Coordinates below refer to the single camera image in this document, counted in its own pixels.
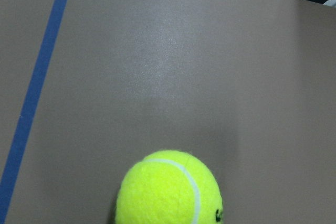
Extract yellow tennis ball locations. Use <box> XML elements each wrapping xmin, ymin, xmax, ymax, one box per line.
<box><xmin>115</xmin><ymin>150</ymin><xmax>224</xmax><ymax>223</ymax></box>

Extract brown paper table cover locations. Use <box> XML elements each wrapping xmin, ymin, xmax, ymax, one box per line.
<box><xmin>5</xmin><ymin>0</ymin><xmax>335</xmax><ymax>223</ymax></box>

